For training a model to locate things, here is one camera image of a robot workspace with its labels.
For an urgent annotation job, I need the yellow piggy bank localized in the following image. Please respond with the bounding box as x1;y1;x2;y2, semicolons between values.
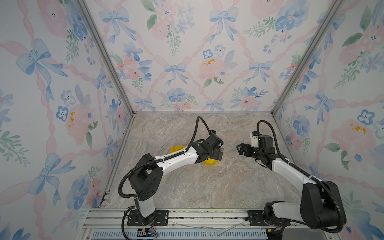
204;159;218;166
170;145;186;154

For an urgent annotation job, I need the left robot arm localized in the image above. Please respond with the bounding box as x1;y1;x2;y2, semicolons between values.
119;132;224;221

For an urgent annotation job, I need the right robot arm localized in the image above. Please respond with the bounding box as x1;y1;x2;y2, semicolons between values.
237;135;347;234

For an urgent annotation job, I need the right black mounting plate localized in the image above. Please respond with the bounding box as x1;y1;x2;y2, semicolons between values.
245;210;287;227

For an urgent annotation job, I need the black mounting plate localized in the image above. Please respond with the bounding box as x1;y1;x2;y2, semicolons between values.
245;210;287;227
127;210;169;227

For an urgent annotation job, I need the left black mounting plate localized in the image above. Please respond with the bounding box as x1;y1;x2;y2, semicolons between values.
127;210;169;227

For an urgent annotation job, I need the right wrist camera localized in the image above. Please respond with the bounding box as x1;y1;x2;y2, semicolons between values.
250;131;260;148

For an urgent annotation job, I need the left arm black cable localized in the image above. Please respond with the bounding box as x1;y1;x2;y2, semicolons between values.
118;116;217;199

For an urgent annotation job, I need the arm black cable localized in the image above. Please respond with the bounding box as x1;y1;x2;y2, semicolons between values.
256;119;346;234
118;116;217;199

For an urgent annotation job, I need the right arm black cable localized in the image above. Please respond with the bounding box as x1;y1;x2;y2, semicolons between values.
256;119;346;234

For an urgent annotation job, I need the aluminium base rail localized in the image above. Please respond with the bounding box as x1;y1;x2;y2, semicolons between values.
78;209;340;240

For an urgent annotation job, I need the right aluminium corner post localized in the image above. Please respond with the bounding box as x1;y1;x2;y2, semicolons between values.
271;0;345;117

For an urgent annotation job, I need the aluminium corner post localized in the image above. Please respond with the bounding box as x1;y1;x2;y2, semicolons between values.
271;0;345;117
74;0;134;117

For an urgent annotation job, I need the left aluminium corner post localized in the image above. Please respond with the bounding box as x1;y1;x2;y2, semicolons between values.
74;0;134;117

